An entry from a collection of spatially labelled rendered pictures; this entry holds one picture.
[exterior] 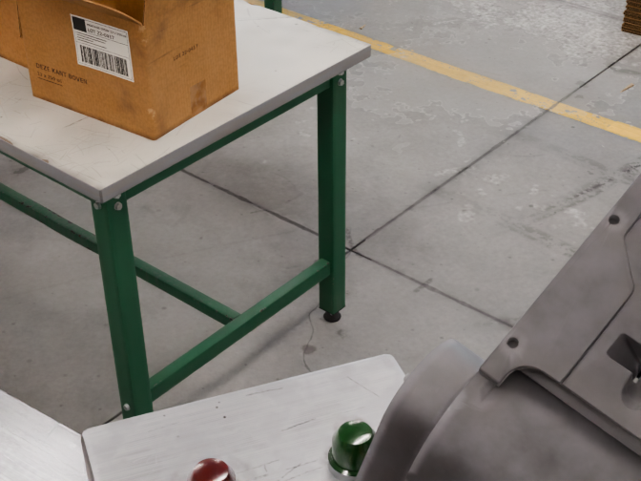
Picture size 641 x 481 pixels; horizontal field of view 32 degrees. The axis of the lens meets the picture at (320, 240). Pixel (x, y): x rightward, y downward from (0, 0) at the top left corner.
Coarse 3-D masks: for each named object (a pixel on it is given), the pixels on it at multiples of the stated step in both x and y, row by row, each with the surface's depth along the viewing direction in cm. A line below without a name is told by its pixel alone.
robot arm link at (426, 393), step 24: (432, 360) 32; (456, 360) 33; (480, 360) 33; (408, 384) 32; (432, 384) 32; (456, 384) 32; (408, 408) 32; (432, 408) 32; (384, 432) 33; (408, 432) 32; (384, 456) 33; (408, 456) 32; (360, 480) 34; (384, 480) 33
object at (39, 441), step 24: (0, 408) 150; (24, 408) 150; (0, 432) 147; (24, 432) 147; (48, 432) 147; (72, 432) 147; (0, 456) 143; (24, 456) 143; (48, 456) 143; (72, 456) 143; (0, 480) 140; (24, 480) 140; (48, 480) 140; (72, 480) 140
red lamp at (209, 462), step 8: (200, 464) 51; (208, 464) 51; (216, 464) 51; (224, 464) 51; (192, 472) 51; (200, 472) 50; (208, 472) 50; (216, 472) 50; (224, 472) 51; (232, 472) 51; (192, 480) 50; (200, 480) 50; (208, 480) 50; (216, 480) 50; (224, 480) 50; (232, 480) 51
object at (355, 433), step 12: (336, 432) 53; (348, 432) 52; (360, 432) 52; (372, 432) 53; (336, 444) 52; (348, 444) 52; (360, 444) 52; (336, 456) 53; (348, 456) 52; (360, 456) 52; (336, 468) 53; (348, 468) 53; (360, 468) 52; (348, 480) 53
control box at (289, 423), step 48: (288, 384) 58; (336, 384) 58; (384, 384) 58; (96, 432) 56; (144, 432) 56; (192, 432) 56; (240, 432) 56; (288, 432) 56; (96, 480) 53; (144, 480) 53; (240, 480) 53; (288, 480) 53; (336, 480) 53
